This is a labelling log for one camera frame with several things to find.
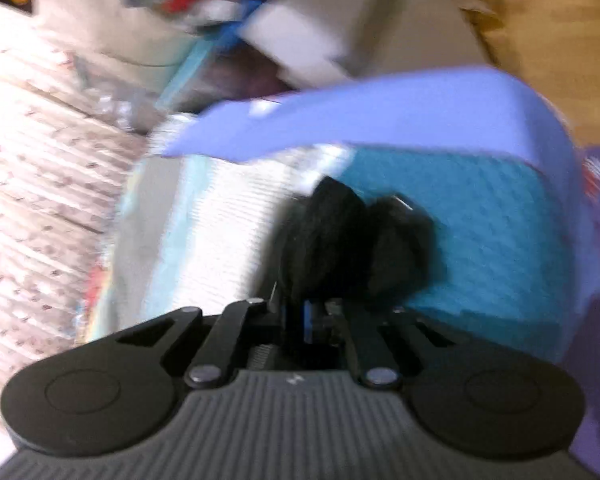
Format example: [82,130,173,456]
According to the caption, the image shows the white box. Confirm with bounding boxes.
[240,0,375,89]

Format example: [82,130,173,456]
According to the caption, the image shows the black pants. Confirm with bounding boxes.
[263,177,435,310]

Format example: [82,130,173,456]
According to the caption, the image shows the patterned teal grey bedsheet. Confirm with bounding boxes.
[77,115,354,344]

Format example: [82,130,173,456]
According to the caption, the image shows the purple plastic storage bin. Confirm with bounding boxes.
[175,67,600,474]

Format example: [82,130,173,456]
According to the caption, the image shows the teal folded cloth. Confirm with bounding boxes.
[346,146,596,361]

